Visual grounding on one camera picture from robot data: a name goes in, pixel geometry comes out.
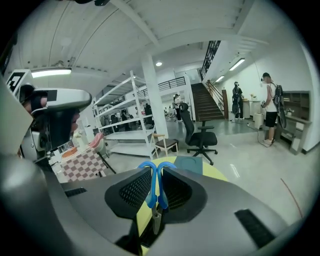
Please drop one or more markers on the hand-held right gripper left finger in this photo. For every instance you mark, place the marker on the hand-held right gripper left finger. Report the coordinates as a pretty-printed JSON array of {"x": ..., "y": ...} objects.
[{"x": 95, "y": 207}]

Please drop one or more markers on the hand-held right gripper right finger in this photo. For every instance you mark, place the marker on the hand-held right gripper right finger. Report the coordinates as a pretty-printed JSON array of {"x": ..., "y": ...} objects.
[{"x": 225, "y": 205}]

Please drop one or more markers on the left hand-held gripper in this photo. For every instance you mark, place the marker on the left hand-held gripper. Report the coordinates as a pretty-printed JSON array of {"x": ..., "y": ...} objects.
[{"x": 21, "y": 80}]

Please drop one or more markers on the dark teal box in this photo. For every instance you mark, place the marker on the dark teal box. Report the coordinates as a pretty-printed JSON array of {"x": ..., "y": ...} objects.
[{"x": 187, "y": 162}]

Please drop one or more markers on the long ceiling tube light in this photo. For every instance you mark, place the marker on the long ceiling tube light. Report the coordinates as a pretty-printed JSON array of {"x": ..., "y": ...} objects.
[
  {"x": 237, "y": 64},
  {"x": 51, "y": 73}
]

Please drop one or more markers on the round table yellow-green tablecloth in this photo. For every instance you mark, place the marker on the round table yellow-green tablecloth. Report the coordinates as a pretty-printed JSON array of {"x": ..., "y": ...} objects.
[{"x": 212, "y": 172}]

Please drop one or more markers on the table with red checkered cloth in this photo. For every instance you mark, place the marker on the table with red checkered cloth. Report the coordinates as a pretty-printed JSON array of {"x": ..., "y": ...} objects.
[{"x": 82, "y": 167}]

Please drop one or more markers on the pink chair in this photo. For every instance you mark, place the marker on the pink chair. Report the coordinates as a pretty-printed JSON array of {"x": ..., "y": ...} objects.
[{"x": 96, "y": 141}]

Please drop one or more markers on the orange tray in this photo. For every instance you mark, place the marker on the orange tray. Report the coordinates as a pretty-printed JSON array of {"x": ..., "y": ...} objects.
[{"x": 68, "y": 153}]

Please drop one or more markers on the white metal shelving rack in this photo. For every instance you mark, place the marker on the white metal shelving rack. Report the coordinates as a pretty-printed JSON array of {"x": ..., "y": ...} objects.
[{"x": 136, "y": 100}]

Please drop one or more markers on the black office chair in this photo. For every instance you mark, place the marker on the black office chair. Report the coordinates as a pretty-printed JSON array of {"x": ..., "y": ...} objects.
[{"x": 200, "y": 138}]

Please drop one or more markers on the wooden chair dark seat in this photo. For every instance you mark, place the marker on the wooden chair dark seat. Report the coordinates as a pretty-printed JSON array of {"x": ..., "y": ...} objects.
[{"x": 166, "y": 143}]

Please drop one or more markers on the white bin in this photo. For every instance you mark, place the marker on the white bin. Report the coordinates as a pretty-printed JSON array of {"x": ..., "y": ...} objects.
[{"x": 258, "y": 121}]

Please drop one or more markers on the round ceiling light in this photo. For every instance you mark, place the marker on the round ceiling light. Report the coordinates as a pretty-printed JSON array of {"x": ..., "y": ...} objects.
[{"x": 159, "y": 64}]

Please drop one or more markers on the brown staircase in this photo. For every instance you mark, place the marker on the brown staircase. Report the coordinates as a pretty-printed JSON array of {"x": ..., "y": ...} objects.
[{"x": 205, "y": 105}]

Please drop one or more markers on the black balcony railing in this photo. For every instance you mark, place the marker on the black balcony railing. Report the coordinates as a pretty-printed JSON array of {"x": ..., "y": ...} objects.
[{"x": 172, "y": 83}]

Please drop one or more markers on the wooden shelf desk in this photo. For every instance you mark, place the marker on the wooden shelf desk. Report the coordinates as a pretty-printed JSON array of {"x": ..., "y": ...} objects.
[{"x": 300, "y": 100}]

